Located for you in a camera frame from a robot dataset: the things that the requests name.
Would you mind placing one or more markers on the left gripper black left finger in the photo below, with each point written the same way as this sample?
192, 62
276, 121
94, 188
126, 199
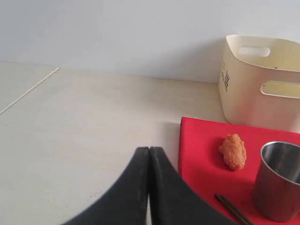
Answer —
125, 202

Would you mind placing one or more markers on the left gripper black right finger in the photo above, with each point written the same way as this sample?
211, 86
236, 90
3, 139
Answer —
172, 201

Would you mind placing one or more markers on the dark brown chopstick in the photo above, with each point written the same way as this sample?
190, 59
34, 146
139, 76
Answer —
237, 210
237, 216

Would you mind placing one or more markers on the red table cloth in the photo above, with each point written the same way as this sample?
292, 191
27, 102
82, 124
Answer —
201, 165

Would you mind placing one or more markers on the stainless steel cup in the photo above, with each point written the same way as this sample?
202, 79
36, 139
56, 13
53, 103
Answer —
276, 193

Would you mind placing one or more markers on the cream plastic tub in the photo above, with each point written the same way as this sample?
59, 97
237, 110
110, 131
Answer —
259, 82

